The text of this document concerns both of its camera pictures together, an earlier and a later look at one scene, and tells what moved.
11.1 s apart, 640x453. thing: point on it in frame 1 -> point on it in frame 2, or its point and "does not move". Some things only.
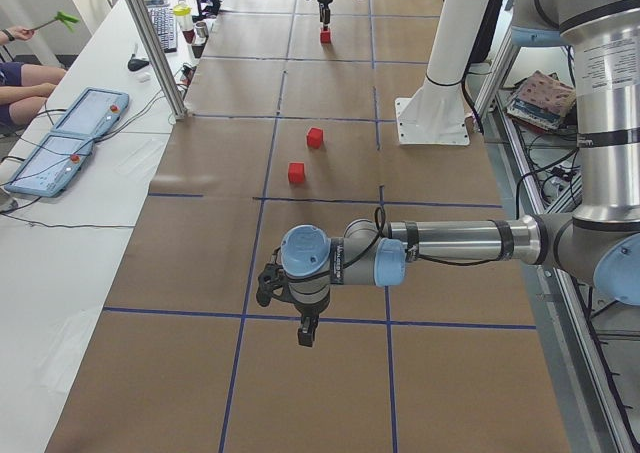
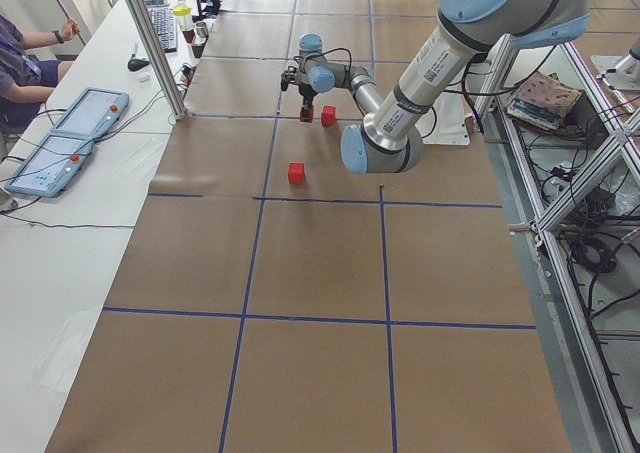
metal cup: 201,31 does not move
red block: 325,36 -> 328,117
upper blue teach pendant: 93,112 does not move
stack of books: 542,100 does not move
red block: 296,173 does not move
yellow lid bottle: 182,12 does not move
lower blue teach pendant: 48,169 does not move
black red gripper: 270,279 -> 288,76
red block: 314,138 -> 307,114
